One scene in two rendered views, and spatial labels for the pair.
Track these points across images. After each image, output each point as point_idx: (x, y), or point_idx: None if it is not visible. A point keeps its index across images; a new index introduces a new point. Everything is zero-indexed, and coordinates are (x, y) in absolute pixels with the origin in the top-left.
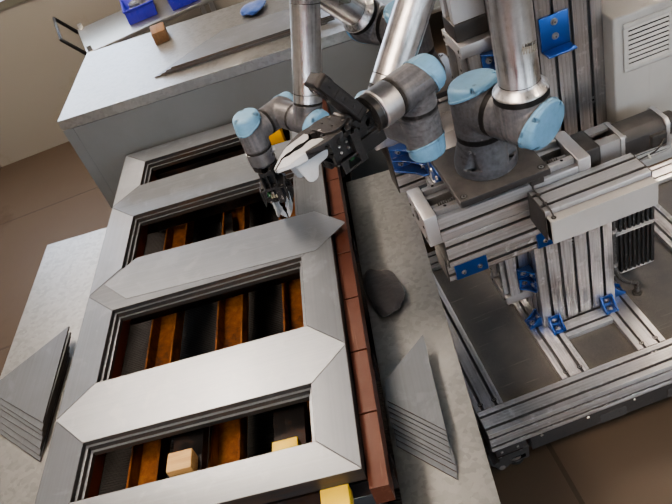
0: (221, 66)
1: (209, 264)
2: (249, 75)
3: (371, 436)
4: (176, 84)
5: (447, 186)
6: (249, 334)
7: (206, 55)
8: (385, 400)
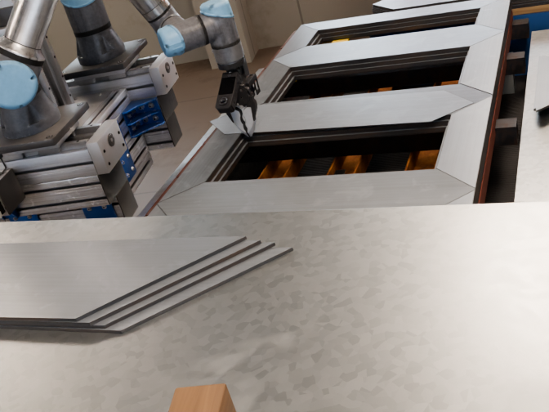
0: (162, 224)
1: (346, 106)
2: None
3: None
4: (259, 212)
5: (138, 49)
6: None
7: (163, 239)
8: None
